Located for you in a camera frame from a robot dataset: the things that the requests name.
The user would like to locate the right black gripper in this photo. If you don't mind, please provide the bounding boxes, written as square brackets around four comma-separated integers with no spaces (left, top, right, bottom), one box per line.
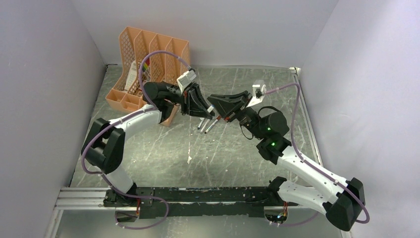
[206,93,264,141]

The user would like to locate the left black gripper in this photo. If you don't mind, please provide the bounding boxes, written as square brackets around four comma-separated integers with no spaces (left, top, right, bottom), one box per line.
[164,82,214,120]

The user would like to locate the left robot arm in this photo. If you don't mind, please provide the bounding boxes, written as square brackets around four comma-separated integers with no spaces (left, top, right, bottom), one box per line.
[81,82,215,206]

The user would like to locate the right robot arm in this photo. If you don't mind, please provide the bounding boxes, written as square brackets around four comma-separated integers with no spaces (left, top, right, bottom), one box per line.
[208,91,366,232]

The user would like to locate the coloured markers in organizer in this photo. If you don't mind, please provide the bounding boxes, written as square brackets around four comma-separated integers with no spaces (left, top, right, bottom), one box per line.
[142,62,149,72]

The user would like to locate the orange plastic file organizer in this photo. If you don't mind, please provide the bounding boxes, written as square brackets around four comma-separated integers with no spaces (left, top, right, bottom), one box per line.
[106,27,191,114]

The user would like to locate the white paper booklet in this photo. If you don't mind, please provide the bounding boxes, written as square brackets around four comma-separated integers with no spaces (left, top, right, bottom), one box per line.
[124,60,138,91]

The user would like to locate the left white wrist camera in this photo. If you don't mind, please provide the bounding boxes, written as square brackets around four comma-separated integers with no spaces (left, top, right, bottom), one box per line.
[177,70,197,92]

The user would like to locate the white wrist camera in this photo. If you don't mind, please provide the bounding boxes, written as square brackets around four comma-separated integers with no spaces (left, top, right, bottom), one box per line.
[247,79,266,108]
[177,70,197,92]

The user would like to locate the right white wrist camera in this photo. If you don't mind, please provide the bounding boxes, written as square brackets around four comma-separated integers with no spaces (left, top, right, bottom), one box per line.
[247,79,266,108]

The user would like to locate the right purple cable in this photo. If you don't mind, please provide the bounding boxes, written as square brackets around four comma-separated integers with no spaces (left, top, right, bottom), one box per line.
[262,82,371,228]

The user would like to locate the purple cable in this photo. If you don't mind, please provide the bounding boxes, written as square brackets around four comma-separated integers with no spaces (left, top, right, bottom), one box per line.
[80,51,194,230]
[262,82,371,228]

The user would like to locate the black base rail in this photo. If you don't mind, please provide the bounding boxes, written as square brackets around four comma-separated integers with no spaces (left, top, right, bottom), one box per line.
[103,186,284,219]

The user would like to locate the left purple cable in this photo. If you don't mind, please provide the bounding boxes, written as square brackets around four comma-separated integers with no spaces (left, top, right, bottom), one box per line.
[80,51,194,230]

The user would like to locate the aluminium frame rail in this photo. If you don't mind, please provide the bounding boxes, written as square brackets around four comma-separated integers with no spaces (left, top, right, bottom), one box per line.
[55,186,277,211]

